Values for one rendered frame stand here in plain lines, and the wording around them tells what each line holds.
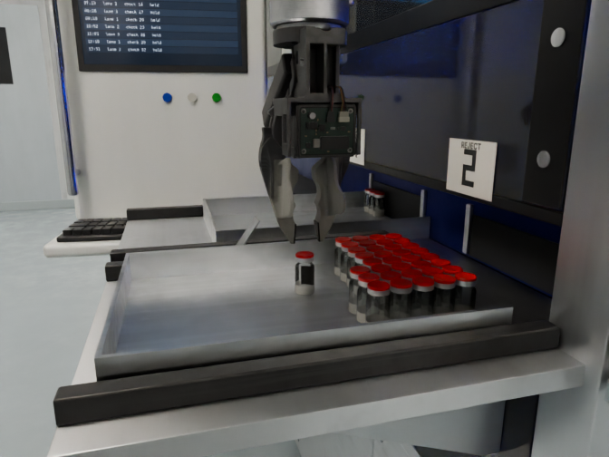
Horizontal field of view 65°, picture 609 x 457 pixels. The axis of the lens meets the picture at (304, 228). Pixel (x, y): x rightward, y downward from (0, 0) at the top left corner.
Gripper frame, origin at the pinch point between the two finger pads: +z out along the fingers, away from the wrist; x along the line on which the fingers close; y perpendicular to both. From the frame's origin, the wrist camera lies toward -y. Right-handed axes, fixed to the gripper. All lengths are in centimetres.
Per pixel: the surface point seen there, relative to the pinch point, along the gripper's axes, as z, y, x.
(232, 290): 7.3, -2.1, -7.9
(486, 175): -6.1, 6.7, 17.7
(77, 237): 14, -59, -34
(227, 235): 4.7, -17.3, -6.6
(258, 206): 6.0, -42.9, 2.4
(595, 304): 2.2, 21.6, 17.9
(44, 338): 96, -190, -79
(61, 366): 96, -159, -66
